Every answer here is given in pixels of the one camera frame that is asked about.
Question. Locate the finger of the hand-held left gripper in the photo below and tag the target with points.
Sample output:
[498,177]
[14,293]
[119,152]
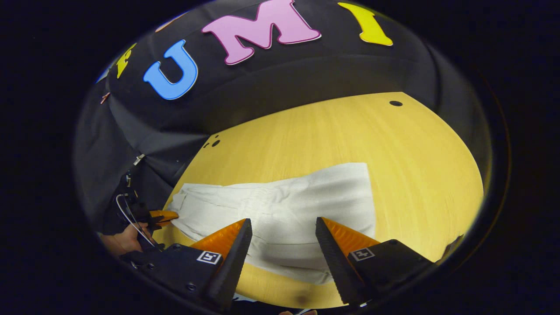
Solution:
[164,215]

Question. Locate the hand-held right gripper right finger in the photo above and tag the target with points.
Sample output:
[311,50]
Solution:
[334,262]

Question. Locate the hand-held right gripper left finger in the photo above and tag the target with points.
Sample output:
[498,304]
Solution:
[234,262]

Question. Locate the white jeans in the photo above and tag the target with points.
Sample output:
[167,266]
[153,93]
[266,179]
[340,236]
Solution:
[284,205]

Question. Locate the small white clip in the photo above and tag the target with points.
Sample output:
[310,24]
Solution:
[139,159]

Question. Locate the pink clip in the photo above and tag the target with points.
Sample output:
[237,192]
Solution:
[105,97]

